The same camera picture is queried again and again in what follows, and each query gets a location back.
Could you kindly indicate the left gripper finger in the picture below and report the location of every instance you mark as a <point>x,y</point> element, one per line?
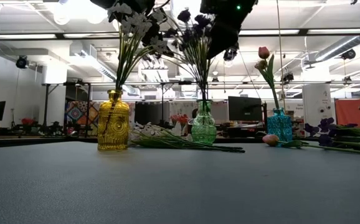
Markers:
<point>151,31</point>

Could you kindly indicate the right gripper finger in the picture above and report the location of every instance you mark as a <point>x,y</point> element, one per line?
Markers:
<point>225,35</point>

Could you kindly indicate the white artificial flower bunch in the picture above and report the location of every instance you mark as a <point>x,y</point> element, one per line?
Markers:
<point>167,140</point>
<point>127,56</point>

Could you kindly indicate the green glass vase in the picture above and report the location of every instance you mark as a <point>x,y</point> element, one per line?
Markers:
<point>203,124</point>

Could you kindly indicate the red background flowers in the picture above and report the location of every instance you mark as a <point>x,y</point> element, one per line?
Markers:
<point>180,119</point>
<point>27,121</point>

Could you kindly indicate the yellow glass vase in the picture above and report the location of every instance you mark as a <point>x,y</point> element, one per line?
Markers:
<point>113,124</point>

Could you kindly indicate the blue glass vase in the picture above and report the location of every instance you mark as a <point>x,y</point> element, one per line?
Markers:
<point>279,126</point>

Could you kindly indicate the black computer monitor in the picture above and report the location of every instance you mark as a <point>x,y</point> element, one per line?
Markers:
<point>244,109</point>

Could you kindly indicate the black partition panel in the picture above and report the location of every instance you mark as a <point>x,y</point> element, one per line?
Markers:
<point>149,112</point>

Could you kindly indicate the colourful patterned quilt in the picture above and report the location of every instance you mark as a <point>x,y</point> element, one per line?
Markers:
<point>77,113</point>

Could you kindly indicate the white pillar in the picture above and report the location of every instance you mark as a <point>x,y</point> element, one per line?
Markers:
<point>317,102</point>

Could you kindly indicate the orange partition panel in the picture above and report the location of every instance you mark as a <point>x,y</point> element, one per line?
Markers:
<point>352,112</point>

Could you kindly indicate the black ceiling camera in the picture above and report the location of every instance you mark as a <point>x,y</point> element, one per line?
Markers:
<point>348,54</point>
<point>288,77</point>
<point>230,55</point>
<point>22,62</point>

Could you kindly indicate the black aluminium table frame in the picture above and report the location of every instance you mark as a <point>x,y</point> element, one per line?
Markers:
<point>43,141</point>

